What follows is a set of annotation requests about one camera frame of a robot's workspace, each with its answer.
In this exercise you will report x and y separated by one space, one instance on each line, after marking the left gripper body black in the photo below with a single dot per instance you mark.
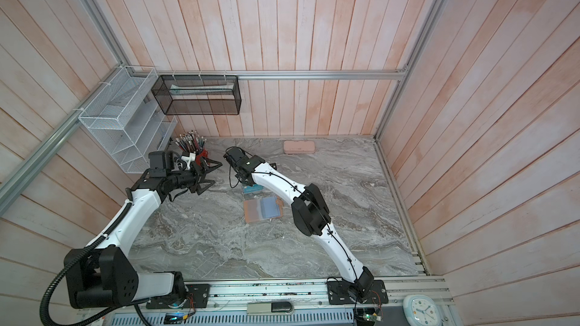
189 178

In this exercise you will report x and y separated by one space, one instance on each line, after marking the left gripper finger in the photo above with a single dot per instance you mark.
204 185
208 165

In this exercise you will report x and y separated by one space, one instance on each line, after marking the teal credit card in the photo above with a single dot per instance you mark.
252 189

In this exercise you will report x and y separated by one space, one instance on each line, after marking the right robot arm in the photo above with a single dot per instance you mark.
311 216

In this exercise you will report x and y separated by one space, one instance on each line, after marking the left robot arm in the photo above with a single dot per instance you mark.
100 275

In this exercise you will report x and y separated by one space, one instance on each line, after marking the red pen cup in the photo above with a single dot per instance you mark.
203 154

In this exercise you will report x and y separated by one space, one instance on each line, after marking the grey black handheld device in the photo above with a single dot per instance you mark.
270 308

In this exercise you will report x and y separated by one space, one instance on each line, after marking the white analog clock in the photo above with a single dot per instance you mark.
421 310

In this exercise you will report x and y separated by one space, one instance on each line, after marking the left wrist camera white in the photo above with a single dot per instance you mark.
185 162

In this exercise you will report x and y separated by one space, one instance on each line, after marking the black mesh wall basket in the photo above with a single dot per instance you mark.
198 95

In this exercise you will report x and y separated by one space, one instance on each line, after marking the white wire mesh shelf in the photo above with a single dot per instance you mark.
126 120

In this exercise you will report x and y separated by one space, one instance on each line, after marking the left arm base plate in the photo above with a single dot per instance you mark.
193 296

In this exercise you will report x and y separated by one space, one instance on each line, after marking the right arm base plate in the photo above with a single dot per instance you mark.
343 293

